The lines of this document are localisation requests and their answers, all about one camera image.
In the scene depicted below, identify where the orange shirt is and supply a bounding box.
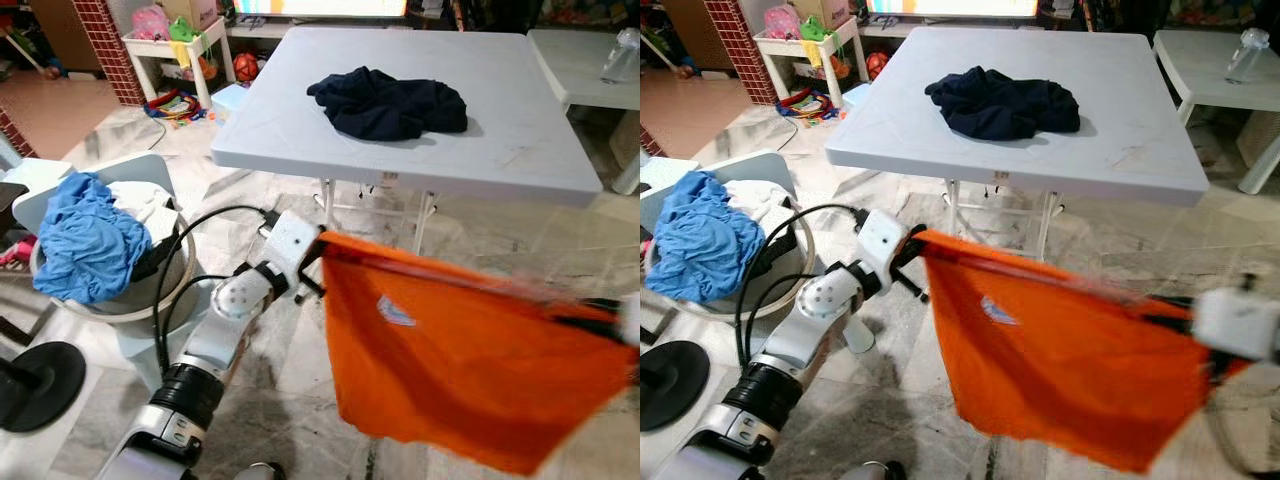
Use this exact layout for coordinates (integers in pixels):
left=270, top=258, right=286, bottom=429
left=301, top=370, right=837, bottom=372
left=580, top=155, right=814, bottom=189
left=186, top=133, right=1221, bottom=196
left=318, top=230, right=641, bottom=477
left=915, top=230, right=1251, bottom=473

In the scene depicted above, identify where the black standing fan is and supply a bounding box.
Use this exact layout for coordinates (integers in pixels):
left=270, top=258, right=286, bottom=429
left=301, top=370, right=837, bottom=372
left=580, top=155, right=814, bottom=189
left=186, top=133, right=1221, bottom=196
left=640, top=340, right=709, bottom=433
left=0, top=340, right=87, bottom=433

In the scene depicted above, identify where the grey laundry basin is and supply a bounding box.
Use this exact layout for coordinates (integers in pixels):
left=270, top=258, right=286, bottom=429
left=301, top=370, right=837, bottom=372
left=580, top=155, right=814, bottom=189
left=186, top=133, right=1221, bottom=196
left=30, top=215, right=198, bottom=323
left=645, top=215, right=816, bottom=321

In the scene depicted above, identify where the black cloth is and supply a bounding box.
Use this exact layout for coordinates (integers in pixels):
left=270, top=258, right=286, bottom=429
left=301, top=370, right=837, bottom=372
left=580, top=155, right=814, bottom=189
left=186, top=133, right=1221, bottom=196
left=748, top=245, right=799, bottom=283
left=130, top=245, right=179, bottom=283

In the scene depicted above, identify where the navy blue garment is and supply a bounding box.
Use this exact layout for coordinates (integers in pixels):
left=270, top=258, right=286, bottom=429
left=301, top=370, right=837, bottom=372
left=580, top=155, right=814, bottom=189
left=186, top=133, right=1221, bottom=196
left=306, top=66, right=469, bottom=142
left=924, top=66, right=1081, bottom=142

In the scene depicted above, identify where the colourful toy pile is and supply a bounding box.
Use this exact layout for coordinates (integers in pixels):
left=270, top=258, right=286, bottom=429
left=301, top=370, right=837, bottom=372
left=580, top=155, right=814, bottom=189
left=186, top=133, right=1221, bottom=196
left=775, top=88, right=841, bottom=126
left=143, top=88, right=209, bottom=126

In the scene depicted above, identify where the beige wicker basket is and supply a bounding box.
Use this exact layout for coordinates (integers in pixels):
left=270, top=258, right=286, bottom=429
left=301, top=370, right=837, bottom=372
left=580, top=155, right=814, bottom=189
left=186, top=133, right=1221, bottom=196
left=1235, top=108, right=1280, bottom=171

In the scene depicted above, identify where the white toy shelf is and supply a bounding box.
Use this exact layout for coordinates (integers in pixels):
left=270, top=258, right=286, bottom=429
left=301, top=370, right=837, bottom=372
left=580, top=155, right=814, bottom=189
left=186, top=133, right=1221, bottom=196
left=122, top=15, right=236, bottom=109
left=752, top=15, right=869, bottom=109

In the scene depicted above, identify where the clear plastic bottle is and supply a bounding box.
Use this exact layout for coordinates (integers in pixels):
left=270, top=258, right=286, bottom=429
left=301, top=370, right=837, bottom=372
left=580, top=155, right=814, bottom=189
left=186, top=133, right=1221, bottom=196
left=600, top=28, right=641, bottom=86
left=1225, top=28, right=1273, bottom=86

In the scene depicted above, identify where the small white side table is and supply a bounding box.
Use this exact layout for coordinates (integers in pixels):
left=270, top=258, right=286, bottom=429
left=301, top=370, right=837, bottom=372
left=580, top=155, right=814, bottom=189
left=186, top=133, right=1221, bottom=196
left=527, top=28, right=641, bottom=196
left=1153, top=28, right=1280, bottom=196

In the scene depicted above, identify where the television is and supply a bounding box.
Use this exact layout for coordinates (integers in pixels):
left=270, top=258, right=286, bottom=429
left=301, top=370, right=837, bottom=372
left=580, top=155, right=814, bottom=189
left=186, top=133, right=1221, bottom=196
left=232, top=0, right=409, bottom=19
left=865, top=0, right=1041, bottom=19

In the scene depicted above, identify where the cardboard box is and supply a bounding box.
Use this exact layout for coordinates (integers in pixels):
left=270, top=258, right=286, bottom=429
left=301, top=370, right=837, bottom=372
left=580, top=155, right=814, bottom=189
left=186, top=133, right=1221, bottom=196
left=160, top=0, right=221, bottom=29
left=790, top=0, right=851, bottom=29

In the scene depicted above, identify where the red brick pillar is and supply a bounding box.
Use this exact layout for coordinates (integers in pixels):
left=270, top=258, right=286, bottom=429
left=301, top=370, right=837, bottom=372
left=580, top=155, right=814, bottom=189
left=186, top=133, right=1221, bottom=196
left=705, top=0, right=779, bottom=107
left=72, top=0, right=146, bottom=107

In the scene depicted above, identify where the pink toy bag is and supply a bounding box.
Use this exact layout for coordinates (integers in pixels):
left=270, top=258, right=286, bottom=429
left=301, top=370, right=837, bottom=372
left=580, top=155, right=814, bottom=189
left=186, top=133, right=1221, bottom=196
left=763, top=5, right=803, bottom=41
left=130, top=5, right=171, bottom=41

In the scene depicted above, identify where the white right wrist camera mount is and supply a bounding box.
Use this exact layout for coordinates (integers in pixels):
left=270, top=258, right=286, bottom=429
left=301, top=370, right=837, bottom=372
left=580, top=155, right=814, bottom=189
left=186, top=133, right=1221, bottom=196
left=615, top=292, right=641, bottom=349
left=1192, top=288, right=1280, bottom=363

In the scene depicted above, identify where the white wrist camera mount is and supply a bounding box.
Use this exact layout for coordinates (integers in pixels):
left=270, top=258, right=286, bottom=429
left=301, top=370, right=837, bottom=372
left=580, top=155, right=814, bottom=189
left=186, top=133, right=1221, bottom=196
left=853, top=208, right=913, bottom=289
left=615, top=292, right=641, bottom=349
left=262, top=208, right=323, bottom=291
left=1192, top=288, right=1280, bottom=363

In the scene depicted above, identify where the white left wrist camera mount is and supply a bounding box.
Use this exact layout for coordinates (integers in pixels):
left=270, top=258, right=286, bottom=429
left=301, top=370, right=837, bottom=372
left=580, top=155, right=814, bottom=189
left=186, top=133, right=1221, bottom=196
left=853, top=208, right=913, bottom=289
left=262, top=208, right=323, bottom=291

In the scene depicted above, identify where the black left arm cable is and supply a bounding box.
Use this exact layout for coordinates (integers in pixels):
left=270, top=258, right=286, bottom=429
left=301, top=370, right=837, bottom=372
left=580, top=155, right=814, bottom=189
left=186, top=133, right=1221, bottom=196
left=158, top=273, right=241, bottom=353
left=745, top=272, right=831, bottom=351
left=735, top=203, right=871, bottom=371
left=152, top=205, right=281, bottom=379

